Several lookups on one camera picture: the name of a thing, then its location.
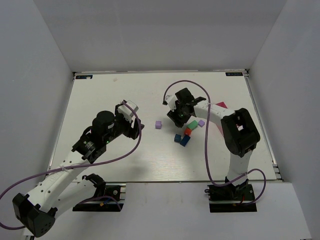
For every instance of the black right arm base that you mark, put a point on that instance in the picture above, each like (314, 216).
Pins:
(224, 200)

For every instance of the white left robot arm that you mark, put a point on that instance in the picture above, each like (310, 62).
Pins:
(38, 209)

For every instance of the blue table logo sticker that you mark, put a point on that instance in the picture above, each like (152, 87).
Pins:
(83, 77)
(234, 74)

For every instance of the blue table logo sticker left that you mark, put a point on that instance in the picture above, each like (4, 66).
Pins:
(83, 77)

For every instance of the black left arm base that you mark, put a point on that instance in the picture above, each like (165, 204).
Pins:
(110, 197)

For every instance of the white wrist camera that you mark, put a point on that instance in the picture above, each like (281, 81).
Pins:
(170, 101)
(126, 108)

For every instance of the green wood block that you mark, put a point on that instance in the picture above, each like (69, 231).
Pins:
(192, 125)

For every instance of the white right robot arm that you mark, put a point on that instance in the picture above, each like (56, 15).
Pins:
(239, 131)

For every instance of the blue cube block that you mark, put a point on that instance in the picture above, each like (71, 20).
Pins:
(177, 138)

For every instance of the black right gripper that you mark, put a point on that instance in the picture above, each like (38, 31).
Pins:
(178, 117)

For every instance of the dark blue long block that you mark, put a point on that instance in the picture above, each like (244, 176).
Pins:
(185, 140)

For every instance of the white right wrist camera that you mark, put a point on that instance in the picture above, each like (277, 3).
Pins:
(170, 101)

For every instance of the red wood block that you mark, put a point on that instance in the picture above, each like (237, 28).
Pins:
(187, 131)

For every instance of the purple wood block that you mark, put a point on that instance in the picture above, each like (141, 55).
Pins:
(201, 123)
(158, 124)

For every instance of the blue table logo sticker right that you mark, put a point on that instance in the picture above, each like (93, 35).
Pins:
(234, 74)

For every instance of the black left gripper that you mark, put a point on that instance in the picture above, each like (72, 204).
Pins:
(135, 127)

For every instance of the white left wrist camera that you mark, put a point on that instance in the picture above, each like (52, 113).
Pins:
(126, 108)

